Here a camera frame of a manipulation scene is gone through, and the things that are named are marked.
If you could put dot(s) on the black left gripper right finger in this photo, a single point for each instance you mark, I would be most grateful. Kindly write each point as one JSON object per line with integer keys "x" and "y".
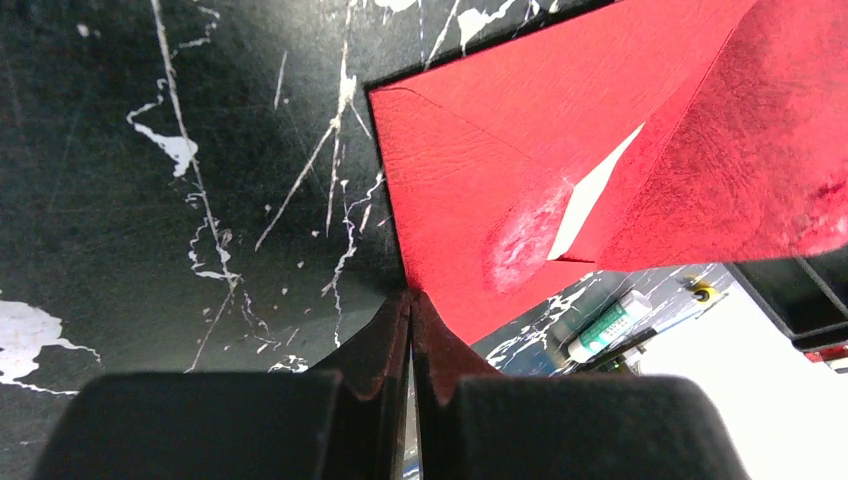
{"x": 478, "y": 423}

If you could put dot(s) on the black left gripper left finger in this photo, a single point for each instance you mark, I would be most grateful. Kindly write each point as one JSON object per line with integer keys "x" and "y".
{"x": 342, "y": 418}

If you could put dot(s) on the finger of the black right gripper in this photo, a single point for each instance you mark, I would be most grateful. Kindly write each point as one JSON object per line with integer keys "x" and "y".
{"x": 804, "y": 297}

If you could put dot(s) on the green white glue stick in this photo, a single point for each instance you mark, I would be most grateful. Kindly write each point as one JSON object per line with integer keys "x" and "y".
{"x": 615, "y": 321}

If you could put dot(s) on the red paper envelope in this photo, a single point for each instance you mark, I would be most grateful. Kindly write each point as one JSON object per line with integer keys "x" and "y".
{"x": 743, "y": 155}

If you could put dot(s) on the cream paper letter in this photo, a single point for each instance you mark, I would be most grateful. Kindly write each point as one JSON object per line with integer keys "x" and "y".
{"x": 585, "y": 195}

